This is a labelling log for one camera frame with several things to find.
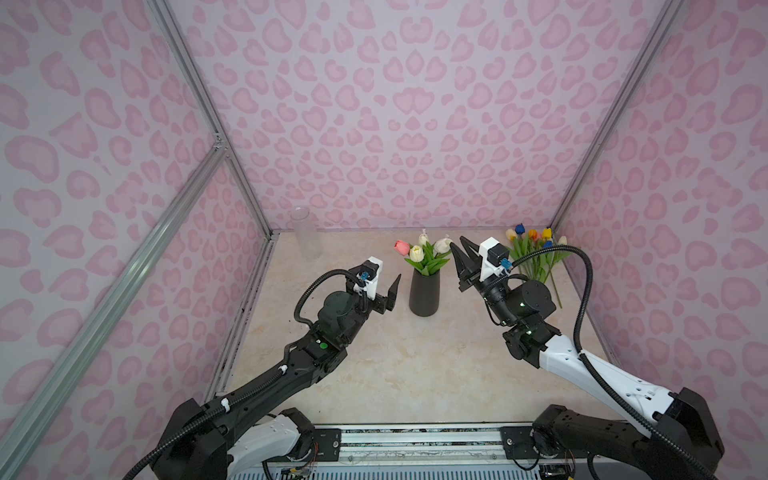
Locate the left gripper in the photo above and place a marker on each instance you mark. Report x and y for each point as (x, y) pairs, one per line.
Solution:
(380, 304)

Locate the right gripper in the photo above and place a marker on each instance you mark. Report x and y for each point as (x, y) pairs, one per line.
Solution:
(470, 276)

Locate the dark grey vase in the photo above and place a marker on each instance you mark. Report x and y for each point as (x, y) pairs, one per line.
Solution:
(424, 297)

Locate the pink tulip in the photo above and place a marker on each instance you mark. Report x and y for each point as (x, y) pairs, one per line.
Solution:
(402, 247)

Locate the clear plastic cup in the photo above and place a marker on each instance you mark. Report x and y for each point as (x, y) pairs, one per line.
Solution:
(306, 232)

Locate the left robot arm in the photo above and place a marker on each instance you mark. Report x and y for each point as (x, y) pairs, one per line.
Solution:
(238, 430)

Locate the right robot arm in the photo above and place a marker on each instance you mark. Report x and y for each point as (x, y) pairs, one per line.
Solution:
(665, 434)

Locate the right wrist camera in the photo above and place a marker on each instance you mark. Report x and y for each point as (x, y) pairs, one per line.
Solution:
(495, 259)

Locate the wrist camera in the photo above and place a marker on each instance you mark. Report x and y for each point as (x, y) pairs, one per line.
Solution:
(369, 275)
(495, 259)

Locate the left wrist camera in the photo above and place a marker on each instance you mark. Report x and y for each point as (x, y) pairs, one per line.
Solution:
(369, 275)

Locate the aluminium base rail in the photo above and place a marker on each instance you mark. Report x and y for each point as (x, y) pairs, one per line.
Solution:
(438, 451)

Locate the aluminium frame left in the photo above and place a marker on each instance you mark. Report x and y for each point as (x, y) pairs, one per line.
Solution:
(127, 235)

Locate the aluminium corner post right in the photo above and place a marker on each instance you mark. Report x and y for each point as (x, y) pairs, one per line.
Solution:
(651, 48)

